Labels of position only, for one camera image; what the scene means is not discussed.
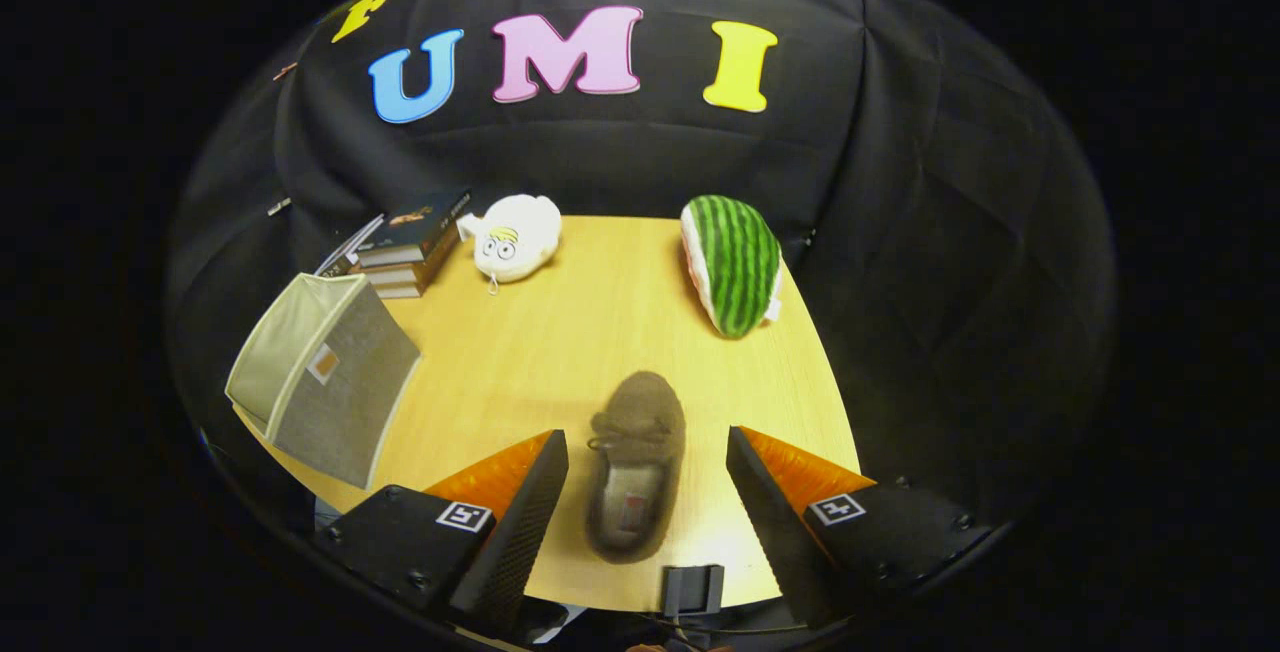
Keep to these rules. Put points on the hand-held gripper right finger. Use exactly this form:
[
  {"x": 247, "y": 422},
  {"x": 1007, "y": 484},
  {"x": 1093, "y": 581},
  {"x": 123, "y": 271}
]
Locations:
[{"x": 775, "y": 542}]

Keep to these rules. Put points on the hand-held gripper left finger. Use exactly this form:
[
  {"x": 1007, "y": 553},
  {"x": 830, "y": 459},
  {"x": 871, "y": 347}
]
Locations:
[{"x": 515, "y": 542}]

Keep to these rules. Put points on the brown shoe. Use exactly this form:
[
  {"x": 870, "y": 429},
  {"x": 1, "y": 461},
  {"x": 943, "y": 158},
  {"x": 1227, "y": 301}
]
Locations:
[{"x": 640, "y": 422}]

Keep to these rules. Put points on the grey fabric storage box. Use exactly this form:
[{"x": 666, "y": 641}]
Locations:
[{"x": 340, "y": 392}]

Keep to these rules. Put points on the thin pale book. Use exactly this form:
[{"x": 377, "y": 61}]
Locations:
[{"x": 402, "y": 290}]

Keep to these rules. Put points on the watermelon slice plush toy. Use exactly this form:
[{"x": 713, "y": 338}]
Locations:
[{"x": 740, "y": 262}]

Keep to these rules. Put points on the book with brown cover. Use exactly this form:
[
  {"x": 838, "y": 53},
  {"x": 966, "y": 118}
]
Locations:
[{"x": 400, "y": 273}]

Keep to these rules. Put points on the white plush toy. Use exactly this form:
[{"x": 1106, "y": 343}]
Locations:
[{"x": 520, "y": 232}]

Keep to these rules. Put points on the dark blue book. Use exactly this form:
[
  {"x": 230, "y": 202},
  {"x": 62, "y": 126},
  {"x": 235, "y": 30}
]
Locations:
[{"x": 420, "y": 222}]

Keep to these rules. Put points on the white book with dark picture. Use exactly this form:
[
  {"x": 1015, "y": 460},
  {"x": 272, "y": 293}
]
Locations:
[{"x": 345, "y": 250}]

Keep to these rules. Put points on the silver metal clip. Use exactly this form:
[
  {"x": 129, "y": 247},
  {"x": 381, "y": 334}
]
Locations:
[{"x": 279, "y": 206}]

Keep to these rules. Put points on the copper coloured clip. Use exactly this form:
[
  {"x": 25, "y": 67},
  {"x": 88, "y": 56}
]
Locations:
[{"x": 285, "y": 71}]

